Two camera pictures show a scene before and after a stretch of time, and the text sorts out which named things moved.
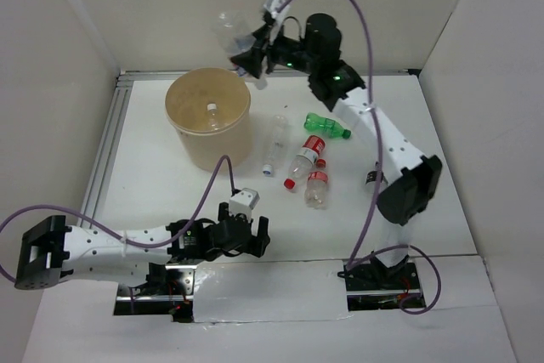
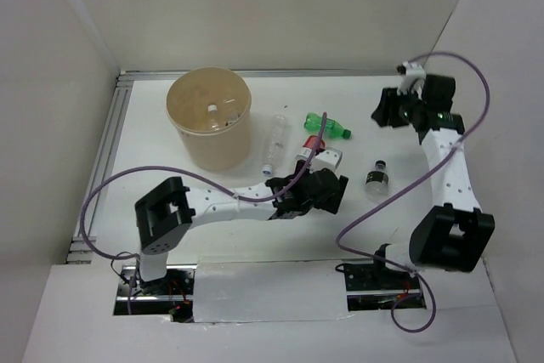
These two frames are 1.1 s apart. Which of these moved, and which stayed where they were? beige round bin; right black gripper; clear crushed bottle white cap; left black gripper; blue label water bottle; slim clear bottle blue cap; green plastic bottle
Moved: left black gripper; blue label water bottle; right black gripper
Stayed: clear crushed bottle white cap; beige round bin; slim clear bottle blue cap; green plastic bottle
